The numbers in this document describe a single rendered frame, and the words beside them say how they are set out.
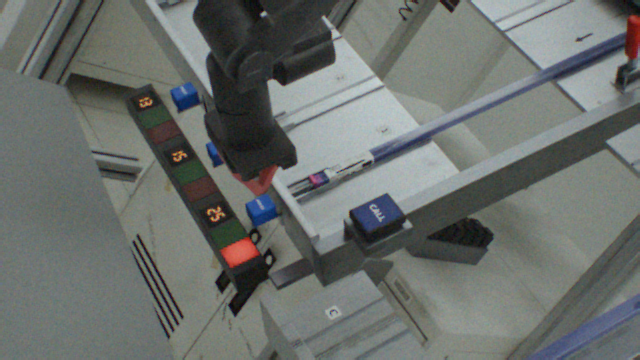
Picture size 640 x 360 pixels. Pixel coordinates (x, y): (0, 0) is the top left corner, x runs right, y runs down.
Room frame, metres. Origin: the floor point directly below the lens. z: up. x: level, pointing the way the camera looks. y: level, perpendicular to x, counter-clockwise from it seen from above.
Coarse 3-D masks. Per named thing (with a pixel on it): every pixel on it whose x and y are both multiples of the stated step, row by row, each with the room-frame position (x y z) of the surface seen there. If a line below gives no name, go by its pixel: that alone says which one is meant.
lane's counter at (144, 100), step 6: (150, 90) 1.22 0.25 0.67; (138, 96) 1.21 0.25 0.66; (144, 96) 1.21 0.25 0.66; (150, 96) 1.21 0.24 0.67; (156, 96) 1.21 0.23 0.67; (132, 102) 1.20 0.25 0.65; (138, 102) 1.20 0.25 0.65; (144, 102) 1.20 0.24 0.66; (150, 102) 1.20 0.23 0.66; (156, 102) 1.20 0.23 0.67; (138, 108) 1.19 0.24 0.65; (144, 108) 1.19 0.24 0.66
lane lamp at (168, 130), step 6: (156, 126) 1.17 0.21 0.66; (162, 126) 1.17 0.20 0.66; (168, 126) 1.17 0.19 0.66; (174, 126) 1.17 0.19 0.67; (150, 132) 1.16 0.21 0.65; (156, 132) 1.16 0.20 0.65; (162, 132) 1.16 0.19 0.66; (168, 132) 1.16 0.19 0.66; (174, 132) 1.16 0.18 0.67; (180, 132) 1.16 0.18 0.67; (156, 138) 1.15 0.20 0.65; (162, 138) 1.15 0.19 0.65; (168, 138) 1.15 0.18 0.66; (156, 144) 1.14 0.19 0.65
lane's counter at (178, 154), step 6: (186, 144) 1.15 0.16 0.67; (168, 150) 1.14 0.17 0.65; (174, 150) 1.14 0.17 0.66; (180, 150) 1.14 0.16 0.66; (186, 150) 1.14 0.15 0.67; (168, 156) 1.13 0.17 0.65; (174, 156) 1.13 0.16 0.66; (180, 156) 1.13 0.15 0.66; (186, 156) 1.13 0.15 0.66; (192, 156) 1.13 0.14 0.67; (174, 162) 1.12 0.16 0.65; (180, 162) 1.12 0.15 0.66
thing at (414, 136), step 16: (624, 32) 1.35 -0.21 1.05; (592, 48) 1.32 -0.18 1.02; (608, 48) 1.32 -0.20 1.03; (560, 64) 1.29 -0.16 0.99; (576, 64) 1.30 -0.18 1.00; (528, 80) 1.26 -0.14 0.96; (544, 80) 1.27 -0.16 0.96; (496, 96) 1.24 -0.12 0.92; (512, 96) 1.25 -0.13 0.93; (464, 112) 1.21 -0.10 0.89; (480, 112) 1.22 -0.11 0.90; (416, 128) 1.18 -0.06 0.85; (432, 128) 1.18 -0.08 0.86; (384, 144) 1.15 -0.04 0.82; (400, 144) 1.15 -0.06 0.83; (320, 176) 1.10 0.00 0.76
